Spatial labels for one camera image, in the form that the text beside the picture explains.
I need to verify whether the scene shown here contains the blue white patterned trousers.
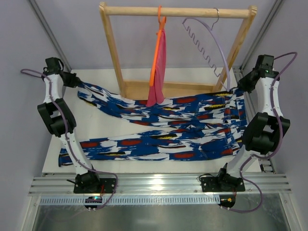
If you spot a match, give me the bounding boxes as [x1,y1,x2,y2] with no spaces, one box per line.
[57,81,248,167]

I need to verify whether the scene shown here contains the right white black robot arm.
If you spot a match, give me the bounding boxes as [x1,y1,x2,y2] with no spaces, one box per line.
[216,55,290,192]

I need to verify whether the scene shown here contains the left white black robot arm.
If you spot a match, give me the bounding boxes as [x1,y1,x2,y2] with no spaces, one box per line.
[38,57,101,193]

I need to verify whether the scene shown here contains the pink garment on hanger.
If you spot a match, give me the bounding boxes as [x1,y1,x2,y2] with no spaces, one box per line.
[146,30,167,107]

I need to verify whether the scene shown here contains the orange plastic hanger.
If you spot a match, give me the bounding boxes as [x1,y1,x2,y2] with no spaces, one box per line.
[149,5,167,87]

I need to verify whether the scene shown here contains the wooden clothes rack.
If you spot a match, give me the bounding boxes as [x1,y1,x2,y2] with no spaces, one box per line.
[99,0,257,100]

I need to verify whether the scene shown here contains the right black connector board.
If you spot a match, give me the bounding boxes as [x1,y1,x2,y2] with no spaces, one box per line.
[218,197,236,210]

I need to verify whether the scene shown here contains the black connector board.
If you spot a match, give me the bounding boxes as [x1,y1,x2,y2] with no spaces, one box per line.
[84,196,103,210]
[218,197,236,210]

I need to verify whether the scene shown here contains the left black connector board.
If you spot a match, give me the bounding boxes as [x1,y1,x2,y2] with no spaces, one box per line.
[84,196,103,210]

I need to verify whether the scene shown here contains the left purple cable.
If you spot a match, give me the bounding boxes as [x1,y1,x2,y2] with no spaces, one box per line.
[20,69,119,211]

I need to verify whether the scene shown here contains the purple cable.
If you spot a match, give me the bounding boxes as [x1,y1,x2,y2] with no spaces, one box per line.
[228,51,298,214]
[20,69,119,211]

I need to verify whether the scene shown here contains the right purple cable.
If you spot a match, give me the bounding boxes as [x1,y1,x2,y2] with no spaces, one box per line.
[228,51,298,214]

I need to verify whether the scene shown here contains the right aluminium side rail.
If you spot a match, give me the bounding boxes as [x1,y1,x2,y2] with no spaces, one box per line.
[227,67,281,178]

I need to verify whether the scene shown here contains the aluminium front rail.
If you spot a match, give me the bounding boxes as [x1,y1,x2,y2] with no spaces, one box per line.
[28,172,292,196]

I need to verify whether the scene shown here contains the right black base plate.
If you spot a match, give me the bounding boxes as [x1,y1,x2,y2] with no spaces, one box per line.
[199,175,245,193]

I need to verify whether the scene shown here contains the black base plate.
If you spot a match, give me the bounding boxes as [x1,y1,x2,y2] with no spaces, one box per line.
[73,178,116,194]
[199,175,245,193]

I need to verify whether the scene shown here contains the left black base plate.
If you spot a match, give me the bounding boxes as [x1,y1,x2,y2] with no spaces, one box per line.
[73,178,116,194]

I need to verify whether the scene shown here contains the slotted grey cable duct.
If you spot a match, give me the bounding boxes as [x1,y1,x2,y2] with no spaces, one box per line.
[39,194,220,205]

